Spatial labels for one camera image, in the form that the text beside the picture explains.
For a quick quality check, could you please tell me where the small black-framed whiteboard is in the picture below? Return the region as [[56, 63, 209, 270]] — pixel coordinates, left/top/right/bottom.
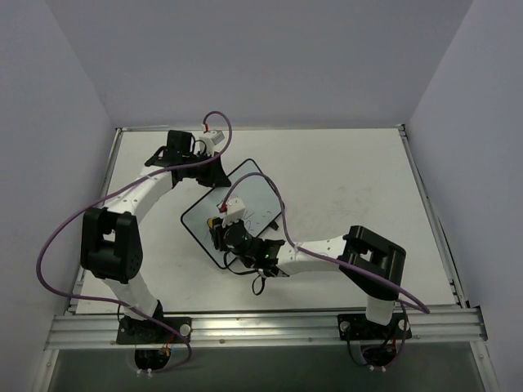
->
[[181, 159, 281, 269]]

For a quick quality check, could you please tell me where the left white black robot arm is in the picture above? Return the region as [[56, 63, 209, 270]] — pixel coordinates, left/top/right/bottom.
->
[[81, 131, 230, 342]]

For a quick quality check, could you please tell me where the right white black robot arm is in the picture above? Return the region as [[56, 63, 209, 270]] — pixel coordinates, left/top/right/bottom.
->
[[208, 217, 406, 337]]

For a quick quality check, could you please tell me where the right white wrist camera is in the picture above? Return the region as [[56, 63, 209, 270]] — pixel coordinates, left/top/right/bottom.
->
[[220, 198, 245, 227]]

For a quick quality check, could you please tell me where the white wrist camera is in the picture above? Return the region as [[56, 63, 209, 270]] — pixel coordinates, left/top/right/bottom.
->
[[199, 130, 225, 156], [220, 198, 245, 227]]

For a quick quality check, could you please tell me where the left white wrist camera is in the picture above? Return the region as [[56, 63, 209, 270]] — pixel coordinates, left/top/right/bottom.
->
[[199, 130, 225, 156]]

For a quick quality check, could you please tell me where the black looped wrist cable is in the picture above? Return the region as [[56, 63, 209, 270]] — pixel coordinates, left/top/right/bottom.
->
[[222, 251, 279, 297]]

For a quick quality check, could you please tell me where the aluminium mounting rail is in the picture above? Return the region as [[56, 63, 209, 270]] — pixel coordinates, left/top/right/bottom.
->
[[44, 306, 487, 350]]

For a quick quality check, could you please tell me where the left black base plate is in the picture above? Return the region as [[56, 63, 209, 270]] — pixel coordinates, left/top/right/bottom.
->
[[116, 316, 192, 345]]

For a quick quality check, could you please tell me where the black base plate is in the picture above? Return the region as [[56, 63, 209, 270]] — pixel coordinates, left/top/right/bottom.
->
[[337, 313, 412, 341], [116, 316, 192, 345]]

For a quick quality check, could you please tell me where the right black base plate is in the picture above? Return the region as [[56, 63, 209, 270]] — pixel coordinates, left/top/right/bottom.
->
[[337, 313, 412, 341]]

